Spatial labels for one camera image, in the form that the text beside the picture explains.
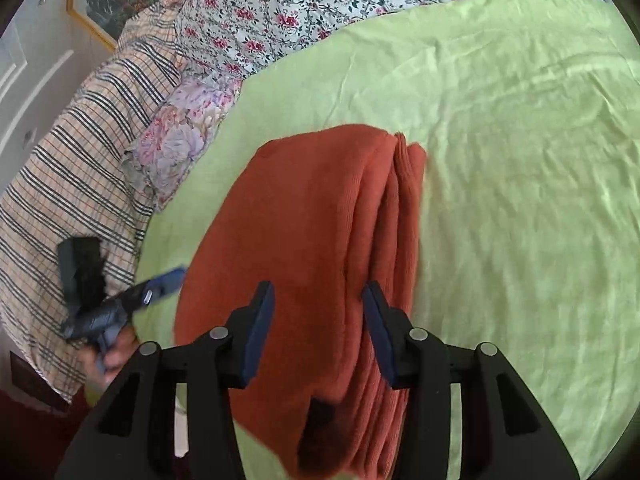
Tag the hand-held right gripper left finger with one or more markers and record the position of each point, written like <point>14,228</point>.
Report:
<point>257,332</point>

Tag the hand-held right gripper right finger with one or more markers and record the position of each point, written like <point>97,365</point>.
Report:
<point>381,335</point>

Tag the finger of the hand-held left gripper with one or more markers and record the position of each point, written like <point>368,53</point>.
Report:
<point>162,282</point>

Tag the orange knit sweater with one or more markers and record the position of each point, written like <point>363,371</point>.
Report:
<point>300,220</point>

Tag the person's left hand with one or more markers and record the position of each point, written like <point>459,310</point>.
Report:
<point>120,355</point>

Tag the plaid blanket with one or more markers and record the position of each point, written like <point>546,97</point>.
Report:
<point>60,175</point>

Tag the pastel floral pillow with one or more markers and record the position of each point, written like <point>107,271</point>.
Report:
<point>175,145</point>

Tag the white panelled door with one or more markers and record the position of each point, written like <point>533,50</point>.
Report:
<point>30,85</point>

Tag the light green bed sheet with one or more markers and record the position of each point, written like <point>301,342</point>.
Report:
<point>525,160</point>

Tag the floral quilt with red flowers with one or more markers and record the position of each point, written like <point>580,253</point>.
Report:
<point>300,0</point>

